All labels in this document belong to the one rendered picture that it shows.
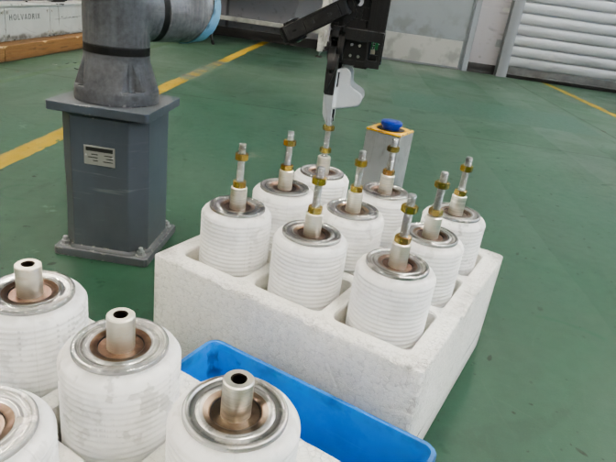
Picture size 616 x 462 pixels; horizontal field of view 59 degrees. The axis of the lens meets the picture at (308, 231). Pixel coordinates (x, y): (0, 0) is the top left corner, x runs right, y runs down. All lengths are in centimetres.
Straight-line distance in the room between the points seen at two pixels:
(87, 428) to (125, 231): 68
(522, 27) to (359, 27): 515
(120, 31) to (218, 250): 47
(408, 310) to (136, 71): 67
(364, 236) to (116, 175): 51
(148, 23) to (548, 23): 525
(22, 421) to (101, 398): 6
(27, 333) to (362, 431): 36
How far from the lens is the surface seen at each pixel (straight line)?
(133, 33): 106
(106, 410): 46
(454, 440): 82
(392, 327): 64
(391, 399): 65
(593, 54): 624
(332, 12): 88
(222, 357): 71
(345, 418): 65
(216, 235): 73
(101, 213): 112
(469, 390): 92
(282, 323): 67
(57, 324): 53
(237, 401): 40
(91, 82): 107
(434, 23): 590
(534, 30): 604
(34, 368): 55
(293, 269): 67
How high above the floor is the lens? 53
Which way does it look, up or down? 23 degrees down
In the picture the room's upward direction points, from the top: 8 degrees clockwise
